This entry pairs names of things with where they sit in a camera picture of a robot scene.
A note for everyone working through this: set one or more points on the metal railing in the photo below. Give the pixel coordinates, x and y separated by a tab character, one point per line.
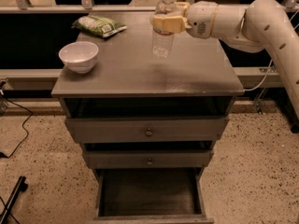
124	3

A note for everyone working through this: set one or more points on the green snack bag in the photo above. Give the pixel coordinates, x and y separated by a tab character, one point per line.
98	25

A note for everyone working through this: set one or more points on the grey wooden drawer cabinet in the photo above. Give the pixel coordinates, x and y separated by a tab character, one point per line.
129	82

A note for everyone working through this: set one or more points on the white ceramic bowl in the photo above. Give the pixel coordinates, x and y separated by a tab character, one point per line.
79	57

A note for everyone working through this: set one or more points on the grey top drawer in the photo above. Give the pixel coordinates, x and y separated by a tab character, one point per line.
146	130

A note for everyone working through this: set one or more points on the black stand leg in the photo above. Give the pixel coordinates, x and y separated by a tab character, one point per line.
19	187

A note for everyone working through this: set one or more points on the grey middle drawer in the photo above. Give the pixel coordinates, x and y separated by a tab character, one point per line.
146	159

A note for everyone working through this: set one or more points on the grey open bottom drawer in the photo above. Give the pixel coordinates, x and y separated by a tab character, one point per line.
150	196

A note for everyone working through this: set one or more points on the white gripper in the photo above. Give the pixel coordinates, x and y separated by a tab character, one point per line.
200	19

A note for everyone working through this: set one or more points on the clear plastic water bottle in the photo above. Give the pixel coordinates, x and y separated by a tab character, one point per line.
161	40

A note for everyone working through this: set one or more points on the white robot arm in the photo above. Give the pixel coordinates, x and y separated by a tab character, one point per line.
263	24

